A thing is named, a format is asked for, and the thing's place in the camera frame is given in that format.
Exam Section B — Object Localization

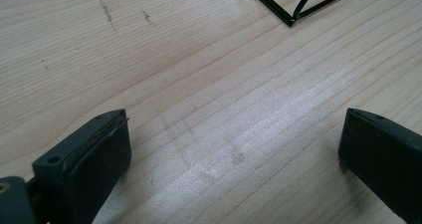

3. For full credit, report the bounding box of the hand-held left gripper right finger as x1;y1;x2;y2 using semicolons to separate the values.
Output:
337;107;422;224

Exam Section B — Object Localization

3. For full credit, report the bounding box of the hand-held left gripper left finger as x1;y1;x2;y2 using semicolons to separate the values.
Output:
32;109;132;224

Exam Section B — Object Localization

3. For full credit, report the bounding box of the black metal wire rack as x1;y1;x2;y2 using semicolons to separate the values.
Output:
243;0;366;28

